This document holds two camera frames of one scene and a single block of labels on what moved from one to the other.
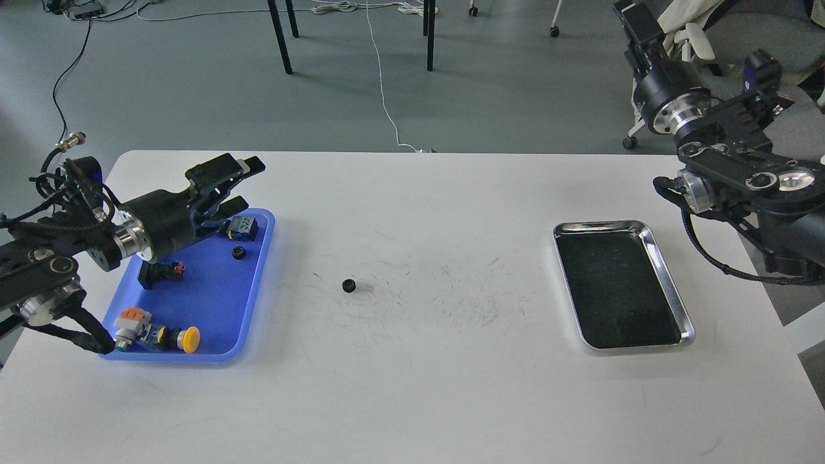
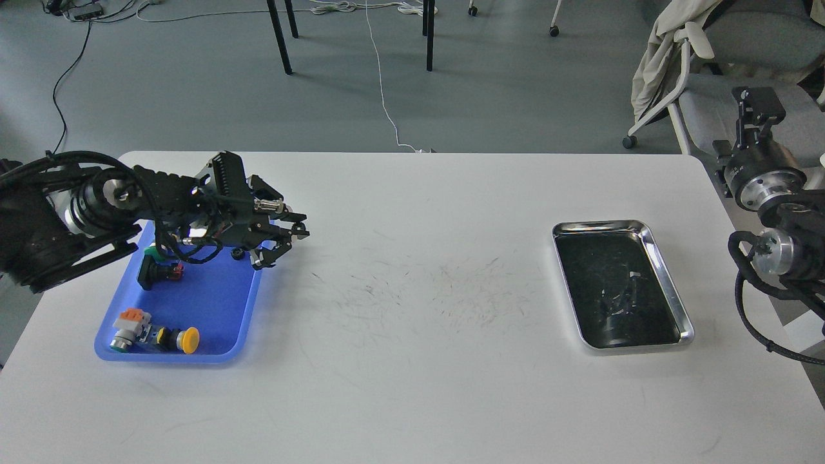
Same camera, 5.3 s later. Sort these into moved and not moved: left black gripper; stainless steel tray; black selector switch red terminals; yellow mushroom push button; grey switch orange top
Moved: left black gripper
Not moved: stainless steel tray; black selector switch red terminals; yellow mushroom push button; grey switch orange top
